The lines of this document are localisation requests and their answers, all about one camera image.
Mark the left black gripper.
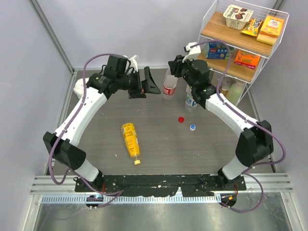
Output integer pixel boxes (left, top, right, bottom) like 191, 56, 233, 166
117, 66, 160, 99

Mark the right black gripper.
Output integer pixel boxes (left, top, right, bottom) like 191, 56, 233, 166
168, 54, 196, 90

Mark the red cap clear bottle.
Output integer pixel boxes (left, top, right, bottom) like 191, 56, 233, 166
163, 69, 178, 100

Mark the clear bottle blue green label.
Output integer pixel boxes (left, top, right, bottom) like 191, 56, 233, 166
184, 91, 197, 113

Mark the white bottle cap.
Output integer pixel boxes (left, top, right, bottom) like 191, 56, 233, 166
190, 124, 196, 131

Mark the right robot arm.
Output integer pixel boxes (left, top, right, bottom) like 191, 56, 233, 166
168, 55, 274, 190

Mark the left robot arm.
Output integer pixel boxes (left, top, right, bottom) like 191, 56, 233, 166
43, 54, 161, 192

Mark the yellow label bottle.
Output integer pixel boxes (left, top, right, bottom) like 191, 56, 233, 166
121, 123, 141, 166

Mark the blue green box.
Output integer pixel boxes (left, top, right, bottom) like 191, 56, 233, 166
202, 42, 234, 60

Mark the crumpled white paper towel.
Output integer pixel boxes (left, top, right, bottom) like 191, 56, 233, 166
73, 78, 84, 99

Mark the orange snack box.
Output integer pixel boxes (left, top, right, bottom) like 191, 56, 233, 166
234, 50, 261, 70

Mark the white yogurt cup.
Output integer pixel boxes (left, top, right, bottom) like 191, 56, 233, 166
223, 5, 254, 30

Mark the yellow candy bag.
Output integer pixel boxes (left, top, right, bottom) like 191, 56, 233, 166
241, 18, 263, 37

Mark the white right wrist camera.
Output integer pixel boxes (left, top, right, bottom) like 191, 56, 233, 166
182, 42, 201, 63

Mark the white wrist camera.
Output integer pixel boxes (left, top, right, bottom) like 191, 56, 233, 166
124, 55, 141, 75
182, 42, 201, 63

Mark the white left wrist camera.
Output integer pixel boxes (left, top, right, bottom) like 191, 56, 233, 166
124, 55, 141, 75

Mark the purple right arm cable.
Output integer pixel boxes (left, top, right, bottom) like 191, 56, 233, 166
193, 39, 287, 213

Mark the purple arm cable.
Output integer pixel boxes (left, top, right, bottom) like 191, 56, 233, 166
193, 39, 287, 213
47, 53, 126, 208

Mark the white wire shelf rack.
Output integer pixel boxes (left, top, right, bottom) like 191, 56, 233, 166
198, 0, 289, 102

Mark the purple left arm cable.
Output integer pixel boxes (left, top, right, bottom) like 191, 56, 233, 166
47, 53, 126, 208

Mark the white slotted cable duct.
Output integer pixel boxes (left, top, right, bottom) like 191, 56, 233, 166
41, 194, 221, 204

